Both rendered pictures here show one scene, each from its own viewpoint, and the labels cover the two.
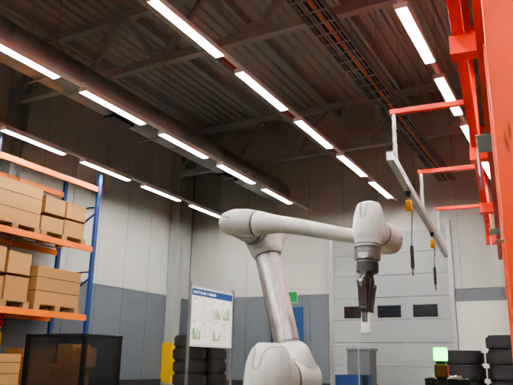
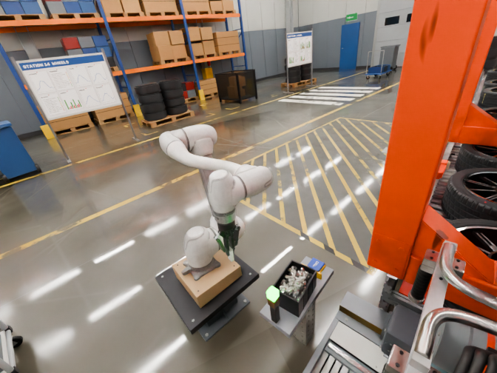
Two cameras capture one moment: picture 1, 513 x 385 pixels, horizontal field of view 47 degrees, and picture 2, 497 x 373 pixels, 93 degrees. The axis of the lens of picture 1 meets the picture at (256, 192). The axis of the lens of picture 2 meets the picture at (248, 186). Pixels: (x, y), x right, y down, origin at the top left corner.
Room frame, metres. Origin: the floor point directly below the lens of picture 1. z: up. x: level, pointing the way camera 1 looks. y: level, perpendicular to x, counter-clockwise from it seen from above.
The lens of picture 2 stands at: (1.34, -0.80, 1.52)
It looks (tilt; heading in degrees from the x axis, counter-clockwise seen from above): 30 degrees down; 24
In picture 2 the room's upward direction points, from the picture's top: 8 degrees counter-clockwise
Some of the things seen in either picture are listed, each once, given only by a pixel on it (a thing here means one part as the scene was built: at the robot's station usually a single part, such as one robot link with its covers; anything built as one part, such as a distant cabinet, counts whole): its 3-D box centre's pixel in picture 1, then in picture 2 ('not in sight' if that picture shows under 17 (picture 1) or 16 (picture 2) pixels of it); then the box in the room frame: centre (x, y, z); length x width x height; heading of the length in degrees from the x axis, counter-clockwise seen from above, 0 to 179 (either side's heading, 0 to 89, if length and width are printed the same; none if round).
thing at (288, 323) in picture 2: not in sight; (299, 291); (2.11, -0.66, 0.44); 0.43 x 0.17 x 0.03; 158
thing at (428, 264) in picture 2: not in sight; (442, 265); (1.94, -1.10, 0.93); 0.09 x 0.05 x 0.05; 68
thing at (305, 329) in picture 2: not in sight; (302, 312); (2.13, -0.67, 0.21); 0.10 x 0.10 x 0.42; 68
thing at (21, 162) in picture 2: not in sight; (7, 151); (3.63, 4.96, 0.49); 0.64 x 0.54 x 0.97; 68
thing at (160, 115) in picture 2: not in sight; (163, 101); (7.31, 4.20, 0.55); 1.40 x 0.80 x 1.09; 153
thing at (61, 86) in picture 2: not in sight; (84, 105); (4.92, 4.21, 0.98); 1.50 x 0.50 x 1.95; 151
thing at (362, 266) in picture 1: (366, 275); (226, 227); (2.01, -0.38, 0.89); 0.08 x 0.07 x 0.09; 149
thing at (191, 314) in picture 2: not in sight; (209, 289); (2.17, -0.04, 0.15); 0.50 x 0.50 x 0.30; 61
